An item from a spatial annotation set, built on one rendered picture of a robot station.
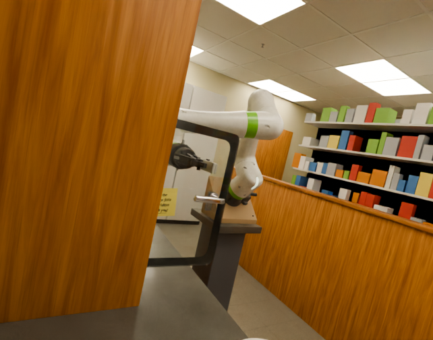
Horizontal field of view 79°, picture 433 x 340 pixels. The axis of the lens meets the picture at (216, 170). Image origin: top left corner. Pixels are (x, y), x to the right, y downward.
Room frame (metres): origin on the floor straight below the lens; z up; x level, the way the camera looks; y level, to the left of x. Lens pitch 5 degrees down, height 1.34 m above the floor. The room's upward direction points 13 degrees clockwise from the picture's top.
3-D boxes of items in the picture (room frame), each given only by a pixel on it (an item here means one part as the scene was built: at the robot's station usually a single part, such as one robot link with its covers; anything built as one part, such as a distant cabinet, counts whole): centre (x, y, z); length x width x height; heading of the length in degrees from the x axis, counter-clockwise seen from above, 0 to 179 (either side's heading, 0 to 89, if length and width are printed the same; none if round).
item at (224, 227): (1.57, -0.12, 0.92); 0.32 x 0.32 x 0.04; 34
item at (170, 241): (0.69, 0.09, 1.19); 0.30 x 0.01 x 0.40; 120
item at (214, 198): (0.70, 0.01, 1.20); 0.10 x 0.05 x 0.03; 120
